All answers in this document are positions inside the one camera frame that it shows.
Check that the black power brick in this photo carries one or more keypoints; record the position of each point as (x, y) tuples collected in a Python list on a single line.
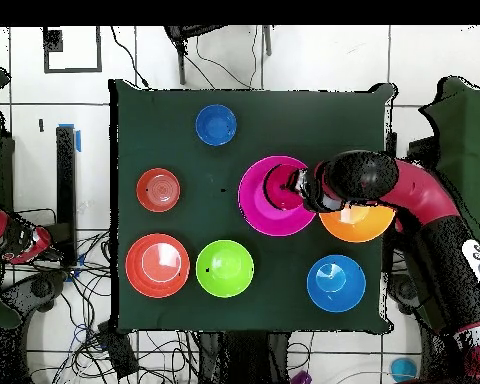
[(118, 352)]

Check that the black round floor stand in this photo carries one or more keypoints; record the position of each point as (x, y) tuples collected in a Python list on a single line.
[(36, 288)]

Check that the dark grey floor equipment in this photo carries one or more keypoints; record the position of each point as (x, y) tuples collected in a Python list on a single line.
[(404, 292)]

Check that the black square floor frame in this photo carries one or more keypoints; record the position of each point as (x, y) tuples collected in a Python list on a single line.
[(52, 40)]

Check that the long black bar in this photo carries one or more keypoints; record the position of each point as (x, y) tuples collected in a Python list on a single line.
[(66, 200)]

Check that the light blue plastic bowl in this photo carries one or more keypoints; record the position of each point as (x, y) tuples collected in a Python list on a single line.
[(336, 284)]

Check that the black pedestal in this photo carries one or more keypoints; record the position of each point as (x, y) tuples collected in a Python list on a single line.
[(244, 360)]

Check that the small purple floor object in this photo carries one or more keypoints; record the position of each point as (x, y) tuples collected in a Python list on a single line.
[(302, 378)]

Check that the lime green plastic bowl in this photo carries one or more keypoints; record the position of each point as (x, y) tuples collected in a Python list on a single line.
[(224, 276)]

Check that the small red-orange plastic bowl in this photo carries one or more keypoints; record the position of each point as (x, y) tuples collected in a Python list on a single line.
[(158, 190)]

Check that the large orange plastic bowl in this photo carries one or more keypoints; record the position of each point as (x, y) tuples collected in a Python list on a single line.
[(356, 228)]

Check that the blue tape strip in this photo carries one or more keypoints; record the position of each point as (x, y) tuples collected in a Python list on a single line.
[(78, 140)]

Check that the black camera tripod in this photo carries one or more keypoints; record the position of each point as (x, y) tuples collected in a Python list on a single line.
[(182, 68)]

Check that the small dark blue bowl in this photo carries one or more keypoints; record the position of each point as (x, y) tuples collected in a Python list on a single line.
[(216, 125)]

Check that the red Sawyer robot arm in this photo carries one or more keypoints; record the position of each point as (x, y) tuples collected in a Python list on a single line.
[(424, 192)]

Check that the light blue round floor object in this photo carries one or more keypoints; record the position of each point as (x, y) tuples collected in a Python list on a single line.
[(404, 370)]

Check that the large pink plastic bowl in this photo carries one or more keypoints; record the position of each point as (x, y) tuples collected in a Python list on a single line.
[(256, 212)]

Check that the small black floor marker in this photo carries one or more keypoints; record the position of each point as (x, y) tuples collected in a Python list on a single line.
[(41, 125)]

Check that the wide red-orange plastic bowl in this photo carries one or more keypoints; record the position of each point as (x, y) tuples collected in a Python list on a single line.
[(157, 265)]

